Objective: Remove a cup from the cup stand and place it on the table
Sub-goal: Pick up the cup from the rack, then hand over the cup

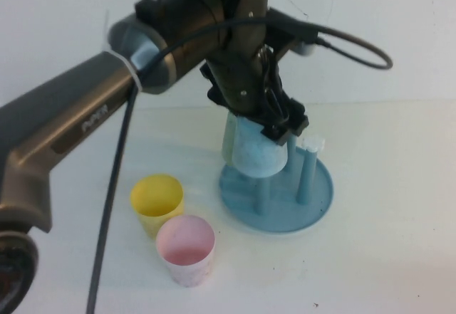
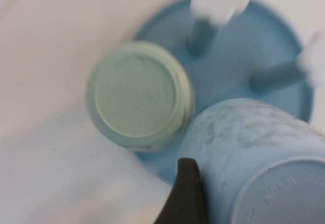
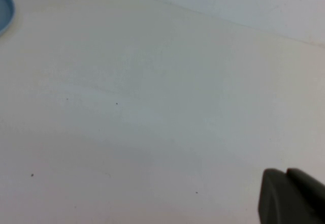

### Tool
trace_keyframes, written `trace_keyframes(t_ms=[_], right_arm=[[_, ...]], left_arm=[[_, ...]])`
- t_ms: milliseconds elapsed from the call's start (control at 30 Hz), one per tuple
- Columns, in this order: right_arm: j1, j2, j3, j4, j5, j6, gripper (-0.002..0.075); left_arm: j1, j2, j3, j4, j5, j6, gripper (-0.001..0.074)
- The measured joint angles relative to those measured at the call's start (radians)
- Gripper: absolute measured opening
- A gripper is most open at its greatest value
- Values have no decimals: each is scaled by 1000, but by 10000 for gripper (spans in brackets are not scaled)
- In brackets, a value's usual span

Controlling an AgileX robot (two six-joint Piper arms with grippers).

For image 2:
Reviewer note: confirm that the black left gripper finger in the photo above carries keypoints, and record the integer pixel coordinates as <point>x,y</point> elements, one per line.
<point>185,198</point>

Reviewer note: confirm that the blue plastic cup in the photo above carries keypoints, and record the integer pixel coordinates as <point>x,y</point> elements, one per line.
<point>254,163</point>

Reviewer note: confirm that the green plastic cup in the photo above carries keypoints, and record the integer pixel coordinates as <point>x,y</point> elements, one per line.
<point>134,94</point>

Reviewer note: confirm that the blue cup stand white caps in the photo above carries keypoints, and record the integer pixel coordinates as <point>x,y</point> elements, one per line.
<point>228,64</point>

